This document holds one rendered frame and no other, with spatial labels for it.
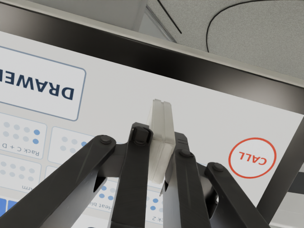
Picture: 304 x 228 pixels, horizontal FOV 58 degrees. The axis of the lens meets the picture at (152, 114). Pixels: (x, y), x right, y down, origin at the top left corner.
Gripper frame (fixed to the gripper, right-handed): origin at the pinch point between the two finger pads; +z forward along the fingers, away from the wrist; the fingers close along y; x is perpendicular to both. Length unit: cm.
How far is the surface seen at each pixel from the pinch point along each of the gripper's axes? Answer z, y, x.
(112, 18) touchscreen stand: 17.7, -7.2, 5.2
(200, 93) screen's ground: 3.5, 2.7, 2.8
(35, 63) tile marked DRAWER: 3.5, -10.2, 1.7
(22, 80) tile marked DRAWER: 3.5, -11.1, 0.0
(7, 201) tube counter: 3.5, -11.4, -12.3
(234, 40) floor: 158, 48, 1
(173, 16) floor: 155, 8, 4
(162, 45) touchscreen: 4.3, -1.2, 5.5
